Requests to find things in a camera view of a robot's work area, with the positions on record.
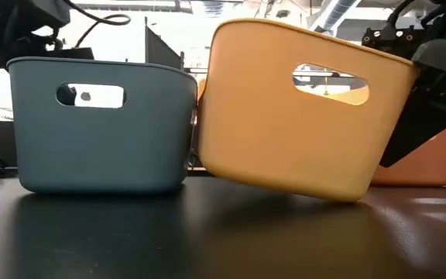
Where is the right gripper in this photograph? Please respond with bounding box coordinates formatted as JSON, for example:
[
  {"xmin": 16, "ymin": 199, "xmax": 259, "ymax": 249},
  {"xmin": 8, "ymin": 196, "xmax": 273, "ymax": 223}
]
[{"xmin": 361, "ymin": 25, "xmax": 446, "ymax": 169}]

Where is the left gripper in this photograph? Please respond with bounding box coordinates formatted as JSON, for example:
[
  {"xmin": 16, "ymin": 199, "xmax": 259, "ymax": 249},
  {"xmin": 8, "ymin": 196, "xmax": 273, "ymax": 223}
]
[{"xmin": 0, "ymin": 0, "xmax": 95, "ymax": 107}]

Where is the blue-grey plastic bin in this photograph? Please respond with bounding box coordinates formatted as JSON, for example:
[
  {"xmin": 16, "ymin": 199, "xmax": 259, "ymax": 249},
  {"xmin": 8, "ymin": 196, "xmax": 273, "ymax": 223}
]
[{"xmin": 6, "ymin": 56, "xmax": 199, "ymax": 195}]

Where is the yellow plastic bin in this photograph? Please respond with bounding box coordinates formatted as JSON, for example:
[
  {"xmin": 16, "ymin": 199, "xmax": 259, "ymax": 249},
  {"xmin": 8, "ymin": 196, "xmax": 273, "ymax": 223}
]
[{"xmin": 197, "ymin": 18, "xmax": 420, "ymax": 203}]

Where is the orange plastic bin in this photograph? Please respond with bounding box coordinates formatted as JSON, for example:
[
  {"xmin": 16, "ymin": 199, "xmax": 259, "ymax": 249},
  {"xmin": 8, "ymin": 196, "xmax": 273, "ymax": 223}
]
[{"xmin": 370, "ymin": 122, "xmax": 446, "ymax": 188}]

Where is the black partition panel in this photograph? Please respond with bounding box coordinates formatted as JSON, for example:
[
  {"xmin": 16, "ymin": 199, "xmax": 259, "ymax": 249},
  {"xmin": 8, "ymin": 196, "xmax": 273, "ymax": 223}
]
[{"xmin": 144, "ymin": 15, "xmax": 186, "ymax": 71}]

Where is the long ceiling light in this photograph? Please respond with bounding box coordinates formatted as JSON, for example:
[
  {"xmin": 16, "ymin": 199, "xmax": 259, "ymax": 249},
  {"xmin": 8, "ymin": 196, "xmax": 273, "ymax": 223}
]
[{"xmin": 293, "ymin": 70, "xmax": 358, "ymax": 78}]

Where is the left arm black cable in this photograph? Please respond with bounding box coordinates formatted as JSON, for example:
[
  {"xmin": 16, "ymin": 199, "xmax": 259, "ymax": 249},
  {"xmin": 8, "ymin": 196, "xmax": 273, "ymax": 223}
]
[{"xmin": 62, "ymin": 0, "xmax": 132, "ymax": 50}]

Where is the silver air duct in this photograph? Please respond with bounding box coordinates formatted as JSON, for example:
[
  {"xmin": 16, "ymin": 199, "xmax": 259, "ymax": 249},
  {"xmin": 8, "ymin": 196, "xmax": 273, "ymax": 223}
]
[{"xmin": 310, "ymin": 0, "xmax": 359, "ymax": 34}]

